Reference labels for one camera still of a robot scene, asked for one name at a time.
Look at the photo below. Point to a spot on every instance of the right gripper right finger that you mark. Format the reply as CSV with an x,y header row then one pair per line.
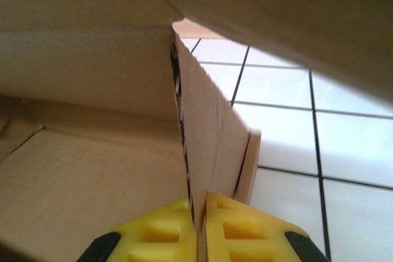
x,y
245,237

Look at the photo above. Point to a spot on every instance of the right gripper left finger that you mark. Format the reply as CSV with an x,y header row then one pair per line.
x,y
153,237

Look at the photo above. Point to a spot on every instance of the brown cardboard box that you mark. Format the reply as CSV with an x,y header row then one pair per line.
x,y
92,167

